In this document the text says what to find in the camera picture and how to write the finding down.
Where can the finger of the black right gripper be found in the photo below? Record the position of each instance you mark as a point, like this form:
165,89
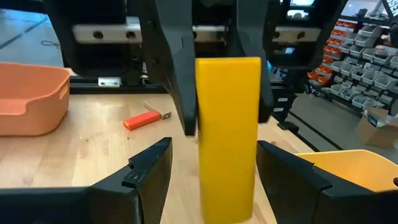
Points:
266,93
168,62

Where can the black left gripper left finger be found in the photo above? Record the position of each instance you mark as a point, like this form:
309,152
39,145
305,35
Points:
124,199

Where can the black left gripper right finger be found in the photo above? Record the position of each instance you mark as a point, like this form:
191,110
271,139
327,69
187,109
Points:
311,202

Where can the yellow wooden block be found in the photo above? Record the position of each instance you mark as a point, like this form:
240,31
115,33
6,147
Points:
228,140

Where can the red wooden block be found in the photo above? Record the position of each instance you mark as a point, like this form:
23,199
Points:
141,120

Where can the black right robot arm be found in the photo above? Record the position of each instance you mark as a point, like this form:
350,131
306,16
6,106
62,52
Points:
286,93

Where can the yellow plastic bin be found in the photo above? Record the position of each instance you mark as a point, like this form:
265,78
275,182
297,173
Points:
357,171

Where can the cardboard box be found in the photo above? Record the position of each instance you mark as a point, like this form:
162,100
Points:
373,130

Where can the storage shelf with small bins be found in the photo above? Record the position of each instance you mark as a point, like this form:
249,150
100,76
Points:
357,62

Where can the orange plastic bin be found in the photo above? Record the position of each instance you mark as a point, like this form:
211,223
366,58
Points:
31,118

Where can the black aluminium table frame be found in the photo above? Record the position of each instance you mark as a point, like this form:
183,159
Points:
130,88

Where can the silver metal bracket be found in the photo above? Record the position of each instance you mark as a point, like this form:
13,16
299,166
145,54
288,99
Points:
109,81

